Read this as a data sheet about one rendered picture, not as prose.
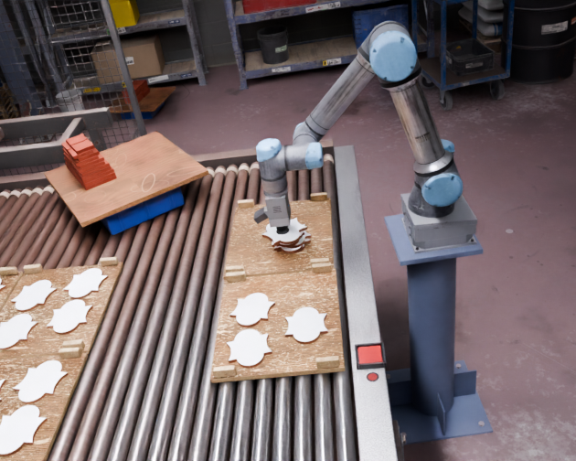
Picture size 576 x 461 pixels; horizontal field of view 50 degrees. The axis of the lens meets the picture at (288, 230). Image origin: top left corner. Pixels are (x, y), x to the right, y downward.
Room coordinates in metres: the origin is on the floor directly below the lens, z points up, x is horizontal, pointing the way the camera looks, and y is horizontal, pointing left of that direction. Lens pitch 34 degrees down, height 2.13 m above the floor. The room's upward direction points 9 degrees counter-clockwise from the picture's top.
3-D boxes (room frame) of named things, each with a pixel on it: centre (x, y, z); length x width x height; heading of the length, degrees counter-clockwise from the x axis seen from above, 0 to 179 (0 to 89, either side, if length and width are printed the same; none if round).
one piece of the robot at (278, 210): (1.67, 0.04, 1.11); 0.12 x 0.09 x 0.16; 83
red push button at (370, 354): (1.14, -0.16, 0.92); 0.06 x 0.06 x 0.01; 83
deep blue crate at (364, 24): (5.86, -1.17, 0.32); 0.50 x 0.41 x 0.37; 85
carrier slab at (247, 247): (1.75, 0.03, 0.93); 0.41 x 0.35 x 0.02; 173
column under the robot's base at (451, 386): (1.71, -0.48, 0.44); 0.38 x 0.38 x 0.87; 89
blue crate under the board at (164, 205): (2.13, 0.57, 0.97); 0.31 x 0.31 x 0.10; 28
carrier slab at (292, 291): (1.33, 0.07, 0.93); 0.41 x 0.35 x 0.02; 174
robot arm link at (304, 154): (1.66, -0.09, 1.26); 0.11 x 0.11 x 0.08; 81
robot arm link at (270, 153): (1.66, 0.01, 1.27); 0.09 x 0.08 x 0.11; 81
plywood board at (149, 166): (2.20, 0.60, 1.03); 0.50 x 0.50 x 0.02; 28
